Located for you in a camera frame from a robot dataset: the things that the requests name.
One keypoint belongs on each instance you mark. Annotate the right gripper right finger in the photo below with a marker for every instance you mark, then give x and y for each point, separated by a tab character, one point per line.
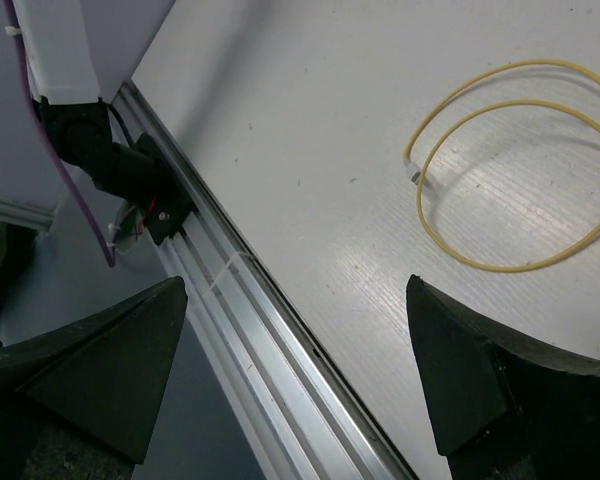
502	404

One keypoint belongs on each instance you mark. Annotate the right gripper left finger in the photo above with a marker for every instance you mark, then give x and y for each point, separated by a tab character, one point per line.
81	401

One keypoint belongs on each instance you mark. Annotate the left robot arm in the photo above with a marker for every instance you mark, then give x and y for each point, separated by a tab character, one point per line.
67	101

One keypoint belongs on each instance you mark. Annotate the aluminium front rail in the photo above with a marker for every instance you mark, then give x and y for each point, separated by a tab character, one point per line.
300	417

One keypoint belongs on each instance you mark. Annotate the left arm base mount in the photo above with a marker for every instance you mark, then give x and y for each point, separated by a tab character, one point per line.
163	214

